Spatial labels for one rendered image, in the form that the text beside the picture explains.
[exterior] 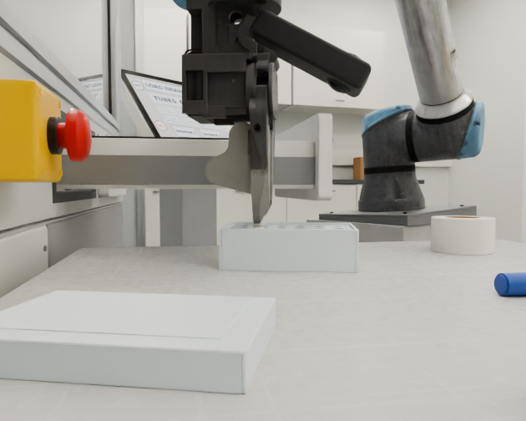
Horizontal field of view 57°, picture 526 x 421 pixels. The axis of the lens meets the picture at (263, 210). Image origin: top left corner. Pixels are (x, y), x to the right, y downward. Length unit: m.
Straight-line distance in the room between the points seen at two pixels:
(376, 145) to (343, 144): 3.75
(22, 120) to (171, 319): 0.21
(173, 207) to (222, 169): 1.19
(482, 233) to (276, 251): 0.25
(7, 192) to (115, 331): 0.27
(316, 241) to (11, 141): 0.25
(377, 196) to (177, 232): 0.75
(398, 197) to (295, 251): 0.70
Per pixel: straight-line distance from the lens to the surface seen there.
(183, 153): 0.61
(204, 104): 0.44
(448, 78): 1.03
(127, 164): 0.61
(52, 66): 0.62
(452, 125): 1.06
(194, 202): 1.63
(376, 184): 1.12
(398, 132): 1.11
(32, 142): 0.38
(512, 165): 4.85
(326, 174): 0.61
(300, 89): 4.36
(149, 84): 1.62
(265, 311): 0.23
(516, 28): 5.03
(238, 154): 0.44
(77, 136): 0.39
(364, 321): 0.29
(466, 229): 0.58
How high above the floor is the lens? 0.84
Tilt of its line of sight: 3 degrees down
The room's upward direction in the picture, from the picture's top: straight up
